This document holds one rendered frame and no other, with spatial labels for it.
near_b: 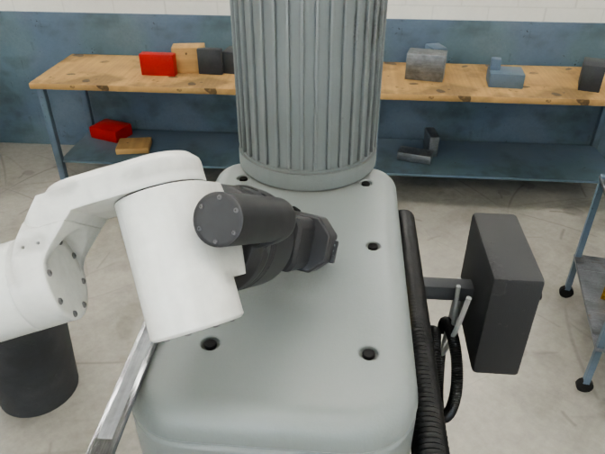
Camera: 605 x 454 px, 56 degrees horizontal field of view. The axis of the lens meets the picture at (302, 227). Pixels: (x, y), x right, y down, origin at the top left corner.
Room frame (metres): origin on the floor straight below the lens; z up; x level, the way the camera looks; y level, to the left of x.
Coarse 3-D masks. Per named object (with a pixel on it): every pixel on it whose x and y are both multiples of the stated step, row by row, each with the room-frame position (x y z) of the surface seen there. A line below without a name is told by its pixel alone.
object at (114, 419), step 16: (144, 320) 0.40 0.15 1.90; (144, 336) 0.38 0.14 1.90; (144, 352) 0.36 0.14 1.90; (128, 368) 0.34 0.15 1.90; (144, 368) 0.34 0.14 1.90; (128, 384) 0.32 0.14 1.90; (112, 400) 0.31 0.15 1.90; (128, 400) 0.31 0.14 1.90; (112, 416) 0.29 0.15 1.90; (128, 416) 0.29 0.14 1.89; (96, 432) 0.28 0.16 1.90; (112, 432) 0.28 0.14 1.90; (96, 448) 0.26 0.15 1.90; (112, 448) 0.26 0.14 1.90
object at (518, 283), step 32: (480, 224) 0.83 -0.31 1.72; (512, 224) 0.83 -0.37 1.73; (480, 256) 0.77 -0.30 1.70; (512, 256) 0.74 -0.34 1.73; (480, 288) 0.74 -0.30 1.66; (512, 288) 0.68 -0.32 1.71; (480, 320) 0.70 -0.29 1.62; (512, 320) 0.68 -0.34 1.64; (480, 352) 0.68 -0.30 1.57; (512, 352) 0.68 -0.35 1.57
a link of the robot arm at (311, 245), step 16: (256, 192) 0.41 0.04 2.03; (304, 224) 0.43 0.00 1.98; (320, 224) 0.45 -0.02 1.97; (288, 240) 0.40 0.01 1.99; (304, 240) 0.43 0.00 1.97; (320, 240) 0.45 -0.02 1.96; (288, 256) 0.39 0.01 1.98; (304, 256) 0.43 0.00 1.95; (320, 256) 0.44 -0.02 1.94; (272, 272) 0.38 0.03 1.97
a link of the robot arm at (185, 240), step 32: (160, 192) 0.32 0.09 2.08; (192, 192) 0.33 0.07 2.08; (224, 192) 0.30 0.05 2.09; (128, 224) 0.31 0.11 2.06; (160, 224) 0.30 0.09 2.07; (192, 224) 0.31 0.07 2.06; (224, 224) 0.29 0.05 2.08; (256, 224) 0.30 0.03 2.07; (288, 224) 0.35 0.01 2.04; (128, 256) 0.31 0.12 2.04; (160, 256) 0.29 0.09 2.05; (192, 256) 0.29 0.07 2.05; (224, 256) 0.31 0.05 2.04; (256, 256) 0.35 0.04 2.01; (160, 288) 0.28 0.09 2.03; (192, 288) 0.28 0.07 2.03; (224, 288) 0.29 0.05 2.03; (160, 320) 0.27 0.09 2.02; (192, 320) 0.27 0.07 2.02; (224, 320) 0.27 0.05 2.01
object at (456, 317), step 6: (456, 288) 0.75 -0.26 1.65; (456, 294) 0.75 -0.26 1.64; (456, 300) 0.75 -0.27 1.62; (468, 300) 0.72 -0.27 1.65; (456, 306) 0.76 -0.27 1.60; (450, 312) 0.81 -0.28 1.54; (456, 312) 0.82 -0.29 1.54; (462, 312) 0.72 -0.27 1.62; (456, 318) 0.81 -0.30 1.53; (462, 318) 0.72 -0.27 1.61; (456, 324) 0.73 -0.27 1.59; (456, 330) 0.73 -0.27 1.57; (444, 336) 0.80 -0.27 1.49; (444, 342) 0.79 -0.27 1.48; (444, 348) 0.75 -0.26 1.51; (444, 354) 0.76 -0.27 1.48
